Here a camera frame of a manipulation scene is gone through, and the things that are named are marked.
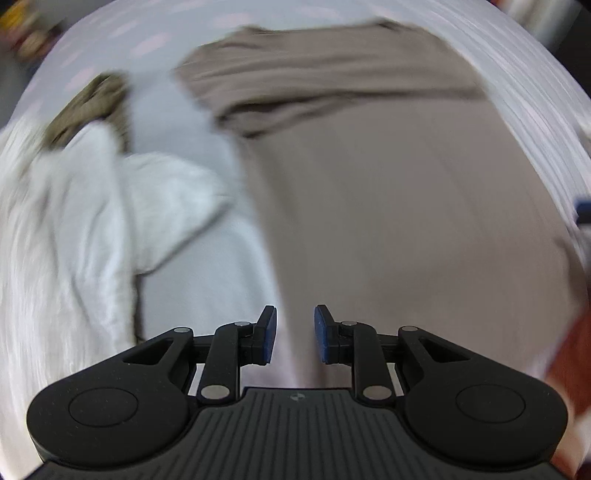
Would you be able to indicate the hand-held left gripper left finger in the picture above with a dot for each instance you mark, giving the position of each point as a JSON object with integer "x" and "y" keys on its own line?
{"x": 267, "y": 337}

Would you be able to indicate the olive brown garment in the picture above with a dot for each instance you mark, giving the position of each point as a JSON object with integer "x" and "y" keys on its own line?
{"x": 92, "y": 99}

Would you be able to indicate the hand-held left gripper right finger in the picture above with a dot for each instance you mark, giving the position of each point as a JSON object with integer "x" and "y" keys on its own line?
{"x": 324, "y": 337}

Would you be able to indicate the white garment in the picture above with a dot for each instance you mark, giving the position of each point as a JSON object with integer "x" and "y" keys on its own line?
{"x": 69, "y": 207}

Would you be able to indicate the beige shirt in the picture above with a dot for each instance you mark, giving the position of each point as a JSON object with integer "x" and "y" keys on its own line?
{"x": 392, "y": 207}

